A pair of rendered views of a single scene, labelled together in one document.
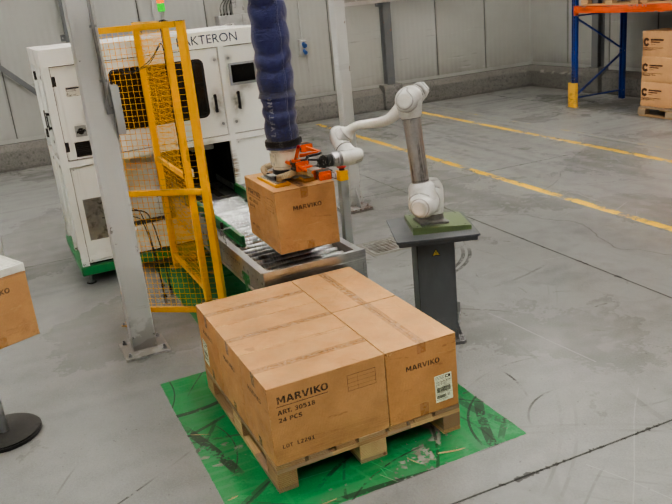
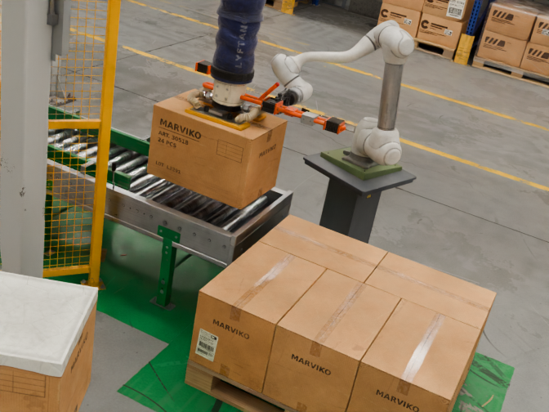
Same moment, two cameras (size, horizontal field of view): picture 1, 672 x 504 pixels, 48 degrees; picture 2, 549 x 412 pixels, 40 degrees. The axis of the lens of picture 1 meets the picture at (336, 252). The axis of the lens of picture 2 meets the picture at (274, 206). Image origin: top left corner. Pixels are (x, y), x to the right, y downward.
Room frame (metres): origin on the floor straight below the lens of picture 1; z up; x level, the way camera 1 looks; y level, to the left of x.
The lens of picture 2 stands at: (1.90, 2.72, 2.48)
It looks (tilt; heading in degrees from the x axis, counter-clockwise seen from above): 27 degrees down; 314
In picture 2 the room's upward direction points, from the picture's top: 11 degrees clockwise
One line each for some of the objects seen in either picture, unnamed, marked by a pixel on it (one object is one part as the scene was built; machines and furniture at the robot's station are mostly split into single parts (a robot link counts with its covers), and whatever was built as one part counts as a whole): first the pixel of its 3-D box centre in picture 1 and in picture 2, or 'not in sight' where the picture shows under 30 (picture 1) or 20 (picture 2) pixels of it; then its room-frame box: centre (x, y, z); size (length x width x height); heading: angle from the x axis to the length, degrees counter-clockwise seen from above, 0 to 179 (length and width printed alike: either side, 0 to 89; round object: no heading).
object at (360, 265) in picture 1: (317, 280); (261, 233); (4.48, 0.14, 0.48); 0.70 x 0.03 x 0.15; 113
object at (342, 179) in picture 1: (348, 238); not in sight; (5.21, -0.10, 0.50); 0.07 x 0.07 x 1.00; 23
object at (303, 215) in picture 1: (290, 207); (216, 146); (4.81, 0.26, 0.87); 0.60 x 0.40 x 0.40; 22
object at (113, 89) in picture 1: (116, 108); (48, 14); (4.81, 1.27, 1.62); 0.20 x 0.05 x 0.30; 23
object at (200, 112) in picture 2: (273, 178); (217, 114); (4.74, 0.35, 1.10); 0.34 x 0.10 x 0.05; 23
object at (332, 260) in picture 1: (315, 264); (263, 216); (4.49, 0.14, 0.58); 0.70 x 0.03 x 0.06; 113
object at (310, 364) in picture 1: (318, 351); (347, 324); (3.75, 0.15, 0.34); 1.20 x 1.00 x 0.40; 23
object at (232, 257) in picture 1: (214, 242); (52, 178); (5.43, 0.90, 0.50); 2.31 x 0.05 x 0.19; 23
